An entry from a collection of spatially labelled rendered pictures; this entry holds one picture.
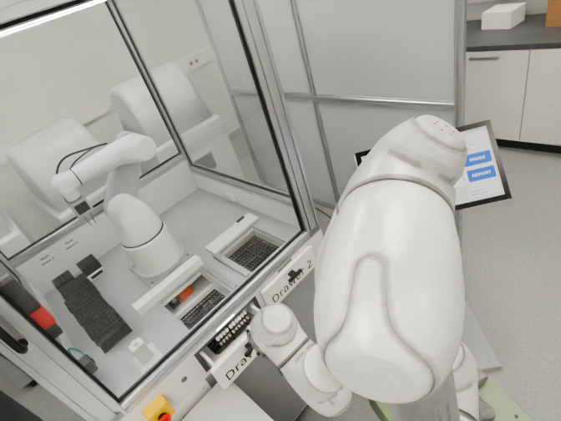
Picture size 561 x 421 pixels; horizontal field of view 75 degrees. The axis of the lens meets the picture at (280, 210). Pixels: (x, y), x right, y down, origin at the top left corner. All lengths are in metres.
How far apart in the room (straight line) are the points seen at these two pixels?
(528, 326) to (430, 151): 2.03
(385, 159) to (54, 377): 0.98
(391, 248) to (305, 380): 0.58
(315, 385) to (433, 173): 0.57
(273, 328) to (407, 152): 0.54
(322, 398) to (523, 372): 1.50
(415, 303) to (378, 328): 0.04
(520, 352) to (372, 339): 2.02
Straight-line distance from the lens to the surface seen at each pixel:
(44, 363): 1.13
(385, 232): 0.35
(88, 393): 1.23
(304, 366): 0.87
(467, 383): 0.93
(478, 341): 2.27
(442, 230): 0.38
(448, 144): 0.44
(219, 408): 1.42
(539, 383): 2.24
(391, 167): 0.43
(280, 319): 0.86
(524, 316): 2.45
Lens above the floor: 1.92
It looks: 35 degrees down
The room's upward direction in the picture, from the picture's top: 19 degrees counter-clockwise
